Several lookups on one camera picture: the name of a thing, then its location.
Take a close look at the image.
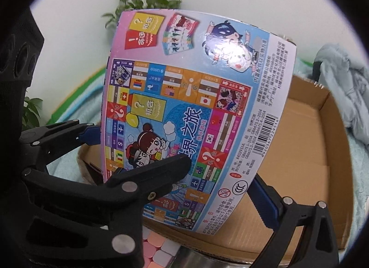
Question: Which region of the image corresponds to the grey-blue crumpled cloth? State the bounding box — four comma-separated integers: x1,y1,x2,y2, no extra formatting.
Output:
313,43,369,136

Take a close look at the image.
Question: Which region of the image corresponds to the pastel puzzle cube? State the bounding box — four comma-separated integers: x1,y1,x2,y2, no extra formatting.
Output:
143,229,178,268

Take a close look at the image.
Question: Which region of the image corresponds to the brown cardboard box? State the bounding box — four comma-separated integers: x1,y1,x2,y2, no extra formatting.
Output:
78,75,354,265

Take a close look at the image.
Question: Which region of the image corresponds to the grey cylindrical tin metal lid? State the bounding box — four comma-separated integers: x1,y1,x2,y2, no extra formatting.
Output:
173,243,260,268

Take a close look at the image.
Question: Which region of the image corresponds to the large-leaf green plant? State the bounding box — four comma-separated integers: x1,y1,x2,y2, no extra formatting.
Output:
23,96,44,126

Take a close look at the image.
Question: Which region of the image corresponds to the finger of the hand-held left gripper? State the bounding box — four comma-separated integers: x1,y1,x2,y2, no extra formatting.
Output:
20,121,101,149
21,168,110,217

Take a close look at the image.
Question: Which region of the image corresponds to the potted green plant red pot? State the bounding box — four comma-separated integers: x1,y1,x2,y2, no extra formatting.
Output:
102,0,182,30

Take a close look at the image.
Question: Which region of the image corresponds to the colourful cartoon board game box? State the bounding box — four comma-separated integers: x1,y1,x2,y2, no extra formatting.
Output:
99,9,297,235

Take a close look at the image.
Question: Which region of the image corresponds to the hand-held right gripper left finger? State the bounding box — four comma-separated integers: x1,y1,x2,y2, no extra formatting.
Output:
26,154,192,268

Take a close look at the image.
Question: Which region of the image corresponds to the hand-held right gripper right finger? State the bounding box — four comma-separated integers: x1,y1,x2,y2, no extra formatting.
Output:
248,174,341,268

